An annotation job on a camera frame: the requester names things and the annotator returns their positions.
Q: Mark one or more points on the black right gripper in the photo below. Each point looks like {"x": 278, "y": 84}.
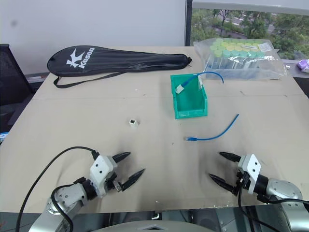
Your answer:
{"x": 242, "y": 180}

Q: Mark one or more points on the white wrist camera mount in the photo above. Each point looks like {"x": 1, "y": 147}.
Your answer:
{"x": 100, "y": 169}
{"x": 252, "y": 169}

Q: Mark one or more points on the clear bag of capped tubes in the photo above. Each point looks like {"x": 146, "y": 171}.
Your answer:
{"x": 241, "y": 58}

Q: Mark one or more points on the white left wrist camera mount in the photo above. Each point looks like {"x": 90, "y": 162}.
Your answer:
{"x": 100, "y": 169}

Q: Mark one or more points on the brown cardboard table sheet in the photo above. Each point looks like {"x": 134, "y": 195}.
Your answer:
{"x": 84, "y": 120}

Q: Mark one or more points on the blue and white box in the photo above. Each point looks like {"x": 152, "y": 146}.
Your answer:
{"x": 3, "y": 137}

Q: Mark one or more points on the black mesh office chair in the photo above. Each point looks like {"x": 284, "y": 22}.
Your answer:
{"x": 12, "y": 79}

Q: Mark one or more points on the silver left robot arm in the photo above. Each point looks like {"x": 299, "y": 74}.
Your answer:
{"x": 64, "y": 196}

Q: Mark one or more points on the grey window frame post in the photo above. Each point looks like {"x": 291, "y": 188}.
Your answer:
{"x": 188, "y": 23}

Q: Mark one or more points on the green plastic storage bin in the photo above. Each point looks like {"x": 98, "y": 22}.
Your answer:
{"x": 190, "y": 101}

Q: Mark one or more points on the black Kason racket bag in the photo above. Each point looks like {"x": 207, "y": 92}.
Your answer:
{"x": 103, "y": 61}

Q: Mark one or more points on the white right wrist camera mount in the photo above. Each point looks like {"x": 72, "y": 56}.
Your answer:
{"x": 252, "y": 169}

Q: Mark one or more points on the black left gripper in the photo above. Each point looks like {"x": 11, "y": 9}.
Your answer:
{"x": 111, "y": 184}

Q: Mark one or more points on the grey robot torso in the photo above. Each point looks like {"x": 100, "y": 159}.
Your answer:
{"x": 154, "y": 226}

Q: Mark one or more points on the purple crumpled wrapper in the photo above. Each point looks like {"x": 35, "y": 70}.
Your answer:
{"x": 303, "y": 65}

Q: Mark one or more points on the small white cube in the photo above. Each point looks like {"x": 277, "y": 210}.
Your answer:
{"x": 132, "y": 123}

